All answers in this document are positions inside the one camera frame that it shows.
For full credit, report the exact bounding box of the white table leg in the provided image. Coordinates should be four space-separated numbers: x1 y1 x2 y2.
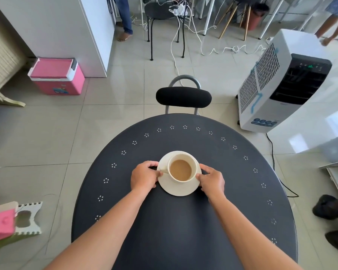
198 0 216 36
258 0 284 40

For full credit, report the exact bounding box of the white folding step stool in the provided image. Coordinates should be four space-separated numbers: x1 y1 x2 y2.
0 201 43 251

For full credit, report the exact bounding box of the person's right hand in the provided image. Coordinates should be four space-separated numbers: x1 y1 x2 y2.
196 164 226 200

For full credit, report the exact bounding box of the person's right forearm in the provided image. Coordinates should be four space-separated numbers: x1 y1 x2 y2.
207 192 303 270

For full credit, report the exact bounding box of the cream coffee cup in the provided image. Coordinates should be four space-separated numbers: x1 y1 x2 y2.
158 153 201 183

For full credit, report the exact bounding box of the pink cooler box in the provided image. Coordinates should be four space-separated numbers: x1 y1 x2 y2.
28 57 85 96

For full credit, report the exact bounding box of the black round stool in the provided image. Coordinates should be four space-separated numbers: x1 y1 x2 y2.
144 1 186 61

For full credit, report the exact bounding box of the white cabinet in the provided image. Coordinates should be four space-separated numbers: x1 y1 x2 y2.
0 0 115 78

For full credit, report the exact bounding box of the black padded metal chair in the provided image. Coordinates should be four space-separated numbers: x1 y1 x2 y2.
156 75 212 116

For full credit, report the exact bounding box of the cream saucer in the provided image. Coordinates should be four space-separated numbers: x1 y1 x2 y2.
157 151 202 197

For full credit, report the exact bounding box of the white curly cable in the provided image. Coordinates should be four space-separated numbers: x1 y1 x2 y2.
183 14 272 56

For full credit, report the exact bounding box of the milky coffee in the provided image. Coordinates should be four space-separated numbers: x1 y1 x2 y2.
170 160 192 182

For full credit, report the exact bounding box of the white power strip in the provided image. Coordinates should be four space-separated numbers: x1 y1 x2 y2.
169 4 186 16

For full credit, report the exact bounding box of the white straight cable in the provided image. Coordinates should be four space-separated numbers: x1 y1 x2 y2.
170 14 181 77

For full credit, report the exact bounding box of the black power cable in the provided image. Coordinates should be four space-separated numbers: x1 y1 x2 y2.
266 133 299 198

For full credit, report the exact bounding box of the brown waste bin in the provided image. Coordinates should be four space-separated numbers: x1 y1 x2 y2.
243 3 270 31

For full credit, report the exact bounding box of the person's left forearm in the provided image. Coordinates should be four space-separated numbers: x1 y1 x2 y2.
45 187 150 270

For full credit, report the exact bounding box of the pink plastic stool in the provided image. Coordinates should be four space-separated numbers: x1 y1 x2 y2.
0 201 19 245

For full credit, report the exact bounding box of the person's left hand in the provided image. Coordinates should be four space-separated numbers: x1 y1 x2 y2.
130 161 164 192

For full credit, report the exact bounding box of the white air cooler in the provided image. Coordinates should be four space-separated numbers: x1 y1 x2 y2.
236 28 333 134

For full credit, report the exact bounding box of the black chair with wooden legs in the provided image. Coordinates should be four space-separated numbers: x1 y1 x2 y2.
218 0 260 41

